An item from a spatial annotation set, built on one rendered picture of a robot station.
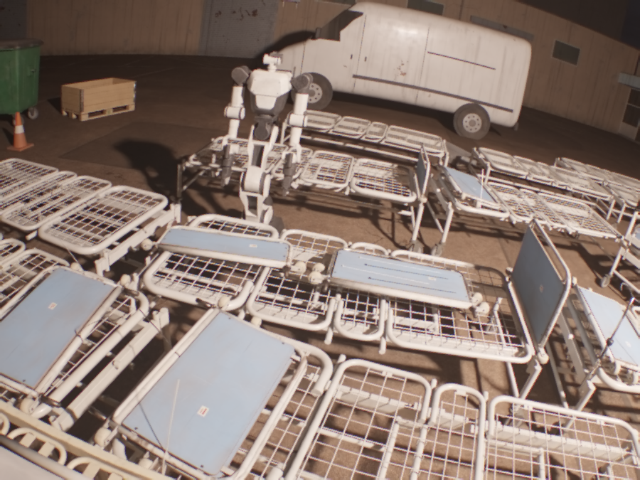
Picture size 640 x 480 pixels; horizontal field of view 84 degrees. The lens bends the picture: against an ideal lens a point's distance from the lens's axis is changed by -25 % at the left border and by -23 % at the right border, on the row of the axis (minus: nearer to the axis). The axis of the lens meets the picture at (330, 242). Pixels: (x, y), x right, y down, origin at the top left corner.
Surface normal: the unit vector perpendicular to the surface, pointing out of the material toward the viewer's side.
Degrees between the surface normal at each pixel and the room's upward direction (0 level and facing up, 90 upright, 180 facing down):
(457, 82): 88
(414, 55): 88
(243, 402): 8
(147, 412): 8
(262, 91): 90
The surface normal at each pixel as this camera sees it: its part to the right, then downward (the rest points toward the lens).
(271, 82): -0.11, 0.44
